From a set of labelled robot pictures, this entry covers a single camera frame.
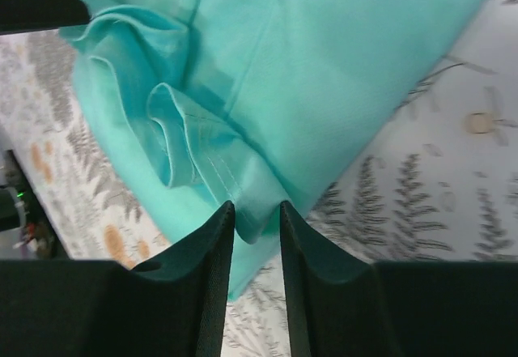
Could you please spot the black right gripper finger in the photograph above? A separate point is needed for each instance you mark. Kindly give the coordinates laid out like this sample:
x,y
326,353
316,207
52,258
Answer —
x,y
338,305
20,16
173,304

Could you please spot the mint green t shirt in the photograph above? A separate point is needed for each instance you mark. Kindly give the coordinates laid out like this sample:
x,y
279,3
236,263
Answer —
x,y
200,102

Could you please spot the floral patterned table mat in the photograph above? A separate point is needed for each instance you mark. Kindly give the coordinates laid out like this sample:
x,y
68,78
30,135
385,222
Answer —
x,y
428,186

